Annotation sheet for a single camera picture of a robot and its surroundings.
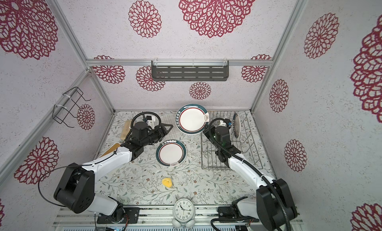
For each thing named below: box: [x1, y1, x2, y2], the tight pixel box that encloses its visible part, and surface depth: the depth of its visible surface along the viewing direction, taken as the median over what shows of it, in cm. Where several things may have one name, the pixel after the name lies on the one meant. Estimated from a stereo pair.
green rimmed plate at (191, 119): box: [175, 103, 210, 135], surface depth 88 cm
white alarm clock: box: [172, 198, 196, 229], surface depth 73 cm
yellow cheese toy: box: [161, 177, 173, 189], surface depth 85 cm
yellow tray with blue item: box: [99, 142, 121, 158], surface depth 96 cm
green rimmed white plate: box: [155, 139, 188, 168], surface depth 98 cm
